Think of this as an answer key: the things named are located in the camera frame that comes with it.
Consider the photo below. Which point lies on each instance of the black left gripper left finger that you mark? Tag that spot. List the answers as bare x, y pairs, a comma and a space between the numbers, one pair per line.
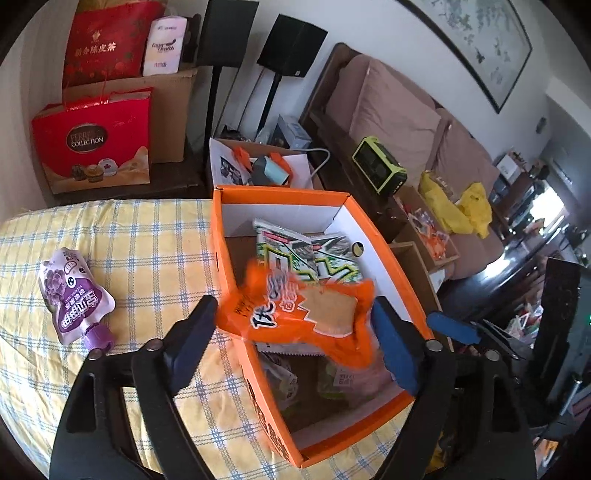
94, 438

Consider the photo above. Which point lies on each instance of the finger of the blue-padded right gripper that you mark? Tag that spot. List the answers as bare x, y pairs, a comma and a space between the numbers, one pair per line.
480, 332

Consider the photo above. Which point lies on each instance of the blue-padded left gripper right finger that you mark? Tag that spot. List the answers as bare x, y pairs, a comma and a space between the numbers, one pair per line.
466, 421

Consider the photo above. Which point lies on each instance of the orange snack packet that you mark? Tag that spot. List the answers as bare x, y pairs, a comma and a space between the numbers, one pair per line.
272, 306

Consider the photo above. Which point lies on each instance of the purple grape jelly pouch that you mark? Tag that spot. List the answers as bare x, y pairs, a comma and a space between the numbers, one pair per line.
77, 303

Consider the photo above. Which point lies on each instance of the green white seaweed packet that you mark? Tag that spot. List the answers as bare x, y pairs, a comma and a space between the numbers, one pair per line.
326, 258

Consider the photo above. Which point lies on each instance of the yellow plastic bag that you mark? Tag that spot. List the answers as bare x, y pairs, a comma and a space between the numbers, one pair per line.
469, 213

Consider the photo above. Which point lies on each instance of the orange cardboard box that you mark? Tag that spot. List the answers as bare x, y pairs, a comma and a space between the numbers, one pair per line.
310, 407

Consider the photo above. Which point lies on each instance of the green yellow radio box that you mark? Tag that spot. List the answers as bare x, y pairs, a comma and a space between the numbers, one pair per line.
378, 165

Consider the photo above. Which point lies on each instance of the yellow blue plaid tablecloth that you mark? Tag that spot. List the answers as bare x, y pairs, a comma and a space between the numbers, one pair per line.
156, 259

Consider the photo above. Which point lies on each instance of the brown sofa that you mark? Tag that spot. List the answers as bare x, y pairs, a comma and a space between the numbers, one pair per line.
358, 96

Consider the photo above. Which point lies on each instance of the white paper bag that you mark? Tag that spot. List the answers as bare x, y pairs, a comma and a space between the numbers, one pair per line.
240, 163

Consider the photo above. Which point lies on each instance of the framed ink painting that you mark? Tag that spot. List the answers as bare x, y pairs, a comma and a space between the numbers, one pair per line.
487, 36

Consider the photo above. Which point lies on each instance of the red Collection gift bag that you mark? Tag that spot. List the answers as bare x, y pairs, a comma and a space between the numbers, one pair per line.
95, 142

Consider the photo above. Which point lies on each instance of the black speaker right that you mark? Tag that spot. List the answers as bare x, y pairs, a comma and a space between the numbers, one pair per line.
291, 46

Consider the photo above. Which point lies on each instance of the black speaker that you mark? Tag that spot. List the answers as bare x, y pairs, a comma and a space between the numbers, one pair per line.
291, 46
225, 33

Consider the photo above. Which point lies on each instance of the brown cardboard box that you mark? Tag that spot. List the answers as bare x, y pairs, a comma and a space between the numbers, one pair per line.
171, 95

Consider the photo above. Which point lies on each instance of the black speaker left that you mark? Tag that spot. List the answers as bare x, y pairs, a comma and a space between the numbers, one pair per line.
225, 33

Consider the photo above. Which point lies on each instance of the dark red tea bag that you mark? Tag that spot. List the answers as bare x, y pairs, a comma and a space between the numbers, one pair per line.
107, 40

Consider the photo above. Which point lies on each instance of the white pink small bag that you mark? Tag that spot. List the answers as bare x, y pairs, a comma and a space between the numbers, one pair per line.
164, 46

